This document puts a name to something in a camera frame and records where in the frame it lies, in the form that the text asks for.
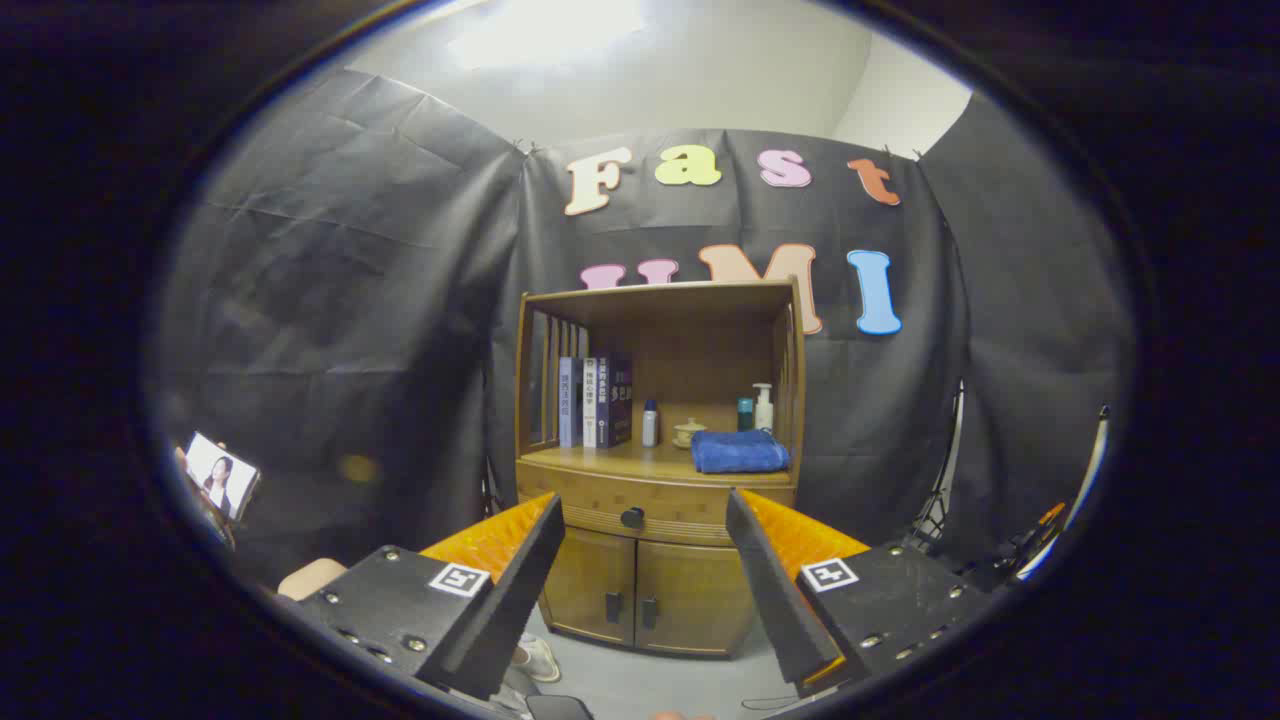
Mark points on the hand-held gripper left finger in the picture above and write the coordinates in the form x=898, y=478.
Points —
x=510, y=600

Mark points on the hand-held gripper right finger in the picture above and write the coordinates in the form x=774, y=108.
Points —
x=775, y=590

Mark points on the wooden cabinet door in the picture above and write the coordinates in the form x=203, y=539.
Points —
x=700, y=600
x=585, y=585

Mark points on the wooden countertop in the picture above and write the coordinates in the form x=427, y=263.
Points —
x=650, y=460

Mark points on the wooden cabinet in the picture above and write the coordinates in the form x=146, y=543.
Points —
x=690, y=350

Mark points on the white sneaker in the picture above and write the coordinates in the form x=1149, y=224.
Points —
x=538, y=660

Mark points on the blue folded towel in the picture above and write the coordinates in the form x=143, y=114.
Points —
x=740, y=452

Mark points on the white pump bottle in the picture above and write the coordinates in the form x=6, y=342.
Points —
x=764, y=413

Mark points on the teal bottle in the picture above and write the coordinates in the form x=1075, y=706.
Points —
x=745, y=415

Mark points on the beige lidded teacup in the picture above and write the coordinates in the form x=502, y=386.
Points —
x=690, y=434

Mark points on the white bottle with blue cap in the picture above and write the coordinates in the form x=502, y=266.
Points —
x=650, y=428

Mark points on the pale blue book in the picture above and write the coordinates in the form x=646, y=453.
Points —
x=566, y=400

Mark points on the white spine book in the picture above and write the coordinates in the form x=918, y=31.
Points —
x=590, y=400

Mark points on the dark blue book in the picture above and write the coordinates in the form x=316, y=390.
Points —
x=615, y=400

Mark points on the black device with orange tip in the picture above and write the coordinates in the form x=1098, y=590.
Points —
x=1040, y=535

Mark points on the smartphone with lit screen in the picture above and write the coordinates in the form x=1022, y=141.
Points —
x=222, y=475

